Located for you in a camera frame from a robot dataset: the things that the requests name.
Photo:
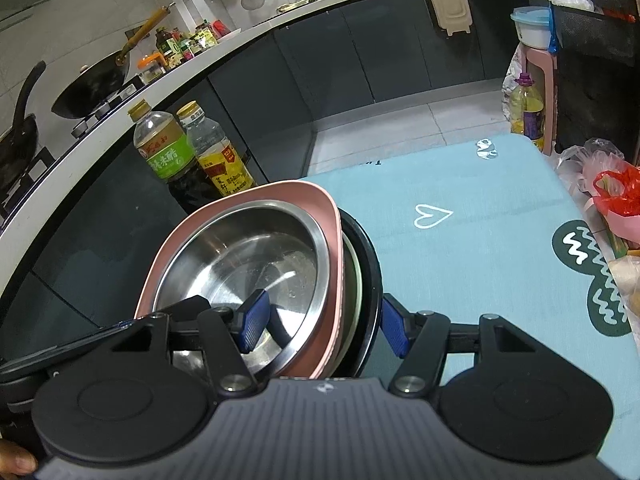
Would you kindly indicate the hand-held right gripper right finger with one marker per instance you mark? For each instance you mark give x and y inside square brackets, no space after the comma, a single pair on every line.
[395,327]

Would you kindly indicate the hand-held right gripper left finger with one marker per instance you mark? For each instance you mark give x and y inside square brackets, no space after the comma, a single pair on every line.
[252,320]

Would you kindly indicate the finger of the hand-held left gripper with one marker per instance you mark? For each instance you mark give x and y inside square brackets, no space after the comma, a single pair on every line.
[190,310]

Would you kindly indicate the black plastic bowl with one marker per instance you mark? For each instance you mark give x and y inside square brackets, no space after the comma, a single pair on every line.
[372,285]

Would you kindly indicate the light green plate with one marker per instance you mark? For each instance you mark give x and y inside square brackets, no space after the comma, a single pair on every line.
[351,300]

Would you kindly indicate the stainless steel bowl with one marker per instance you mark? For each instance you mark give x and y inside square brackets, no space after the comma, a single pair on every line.
[240,255]

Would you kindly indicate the pink square plate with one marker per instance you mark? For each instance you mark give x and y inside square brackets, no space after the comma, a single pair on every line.
[335,270]

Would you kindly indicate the person's left hand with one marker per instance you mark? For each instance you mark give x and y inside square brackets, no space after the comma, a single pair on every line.
[17,460]

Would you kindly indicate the light blue tablecloth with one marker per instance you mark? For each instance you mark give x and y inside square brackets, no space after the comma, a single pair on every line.
[475,270]

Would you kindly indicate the oil bottle yellow label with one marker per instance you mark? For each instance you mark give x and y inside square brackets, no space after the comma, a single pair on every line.
[220,165]

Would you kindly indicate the dark vinegar bottle green label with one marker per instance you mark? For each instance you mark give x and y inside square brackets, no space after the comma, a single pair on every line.
[165,155]

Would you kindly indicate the white kitchen countertop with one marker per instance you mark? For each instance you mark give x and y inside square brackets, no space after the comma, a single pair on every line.
[60,180]

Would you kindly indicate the dark green patterned mat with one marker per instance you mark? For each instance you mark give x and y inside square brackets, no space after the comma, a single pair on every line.
[560,245]

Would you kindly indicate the small panda clip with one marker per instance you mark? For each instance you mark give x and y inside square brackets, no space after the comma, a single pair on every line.
[486,149]

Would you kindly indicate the gas stove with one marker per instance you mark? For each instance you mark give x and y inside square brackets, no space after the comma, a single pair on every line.
[92,121]

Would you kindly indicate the black frying pan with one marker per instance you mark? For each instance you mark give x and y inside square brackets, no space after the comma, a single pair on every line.
[20,150]

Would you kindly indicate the pink plastic bag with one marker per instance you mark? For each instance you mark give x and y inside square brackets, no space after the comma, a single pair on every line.
[615,230]

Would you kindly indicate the large cooking oil bottle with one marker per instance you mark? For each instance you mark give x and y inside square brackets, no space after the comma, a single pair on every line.
[530,115]

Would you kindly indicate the clear plastic bag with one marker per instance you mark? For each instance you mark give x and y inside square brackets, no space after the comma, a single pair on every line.
[585,157]

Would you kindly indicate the row of condiment bottles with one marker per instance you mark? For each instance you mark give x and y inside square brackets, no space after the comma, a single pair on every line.
[175,47]

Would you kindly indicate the crinkled clear bag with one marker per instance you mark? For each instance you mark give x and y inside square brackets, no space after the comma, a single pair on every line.
[510,90]

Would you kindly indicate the dark kitchen cabinets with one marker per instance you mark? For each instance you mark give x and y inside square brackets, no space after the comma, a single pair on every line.
[350,60]

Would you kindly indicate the pink plastic stool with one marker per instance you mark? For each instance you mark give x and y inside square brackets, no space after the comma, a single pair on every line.
[542,57]

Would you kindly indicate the black mesh cart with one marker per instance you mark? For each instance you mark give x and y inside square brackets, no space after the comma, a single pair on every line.
[595,85]

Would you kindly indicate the beige hanging bin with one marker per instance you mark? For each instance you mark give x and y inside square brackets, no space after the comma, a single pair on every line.
[450,7]

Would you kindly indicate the white container blue lid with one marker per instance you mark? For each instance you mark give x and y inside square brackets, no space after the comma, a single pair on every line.
[530,27]

